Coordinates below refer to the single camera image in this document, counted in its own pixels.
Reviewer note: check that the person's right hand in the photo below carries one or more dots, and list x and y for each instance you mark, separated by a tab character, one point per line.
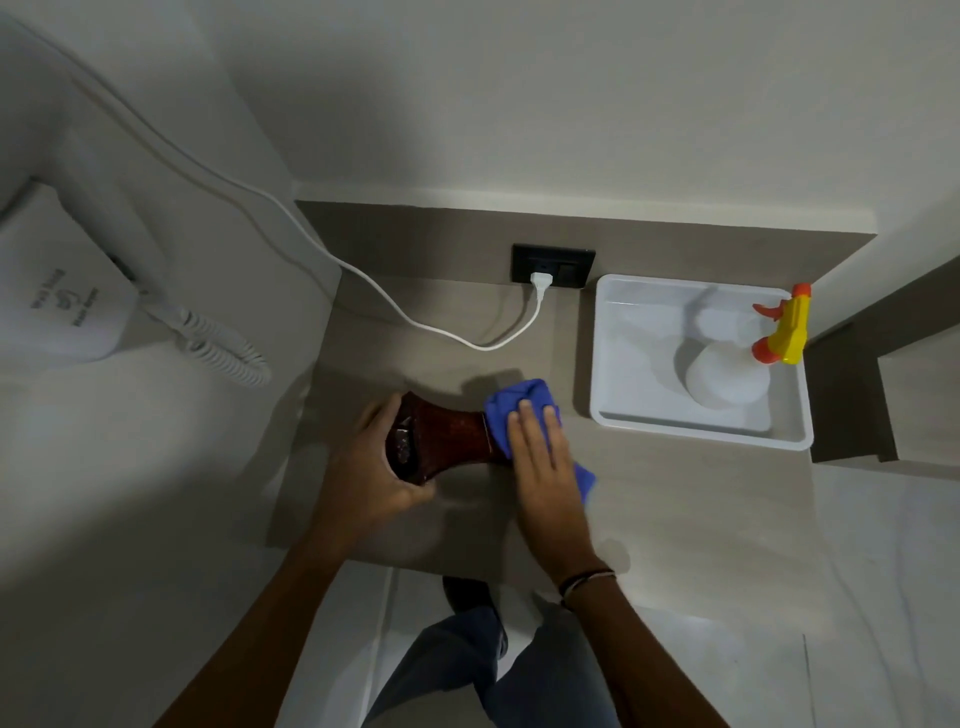
551	510

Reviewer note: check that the person's left hand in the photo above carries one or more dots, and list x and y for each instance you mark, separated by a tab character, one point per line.
352	480

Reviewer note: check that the person's left thumb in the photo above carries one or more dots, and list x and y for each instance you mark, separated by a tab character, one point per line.
420	494

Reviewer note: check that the person's right middle finger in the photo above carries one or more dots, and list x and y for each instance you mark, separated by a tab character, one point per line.
531	435

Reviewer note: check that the blue cleaning cloth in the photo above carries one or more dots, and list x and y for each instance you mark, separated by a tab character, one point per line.
510	401

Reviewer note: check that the dark red vase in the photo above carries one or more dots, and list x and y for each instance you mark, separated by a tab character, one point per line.
450	442

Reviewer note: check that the person's right forearm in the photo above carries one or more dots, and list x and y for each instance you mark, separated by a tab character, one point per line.
637	660

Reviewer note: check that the person's left forearm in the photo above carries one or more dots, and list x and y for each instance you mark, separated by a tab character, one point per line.
255	645

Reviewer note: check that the black shoe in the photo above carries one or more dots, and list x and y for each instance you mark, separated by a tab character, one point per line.
466	592

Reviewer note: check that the white plastic tray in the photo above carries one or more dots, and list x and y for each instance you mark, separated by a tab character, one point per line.
637	352

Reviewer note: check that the white spray bottle yellow trigger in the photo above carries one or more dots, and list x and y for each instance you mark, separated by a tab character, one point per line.
724	375

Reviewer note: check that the blue jeans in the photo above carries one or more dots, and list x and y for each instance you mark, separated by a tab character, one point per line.
547	675

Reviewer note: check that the white hair dryer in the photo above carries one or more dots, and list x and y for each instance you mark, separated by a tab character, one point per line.
112	202

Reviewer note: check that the black wall outlet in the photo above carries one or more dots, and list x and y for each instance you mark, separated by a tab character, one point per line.
562	264

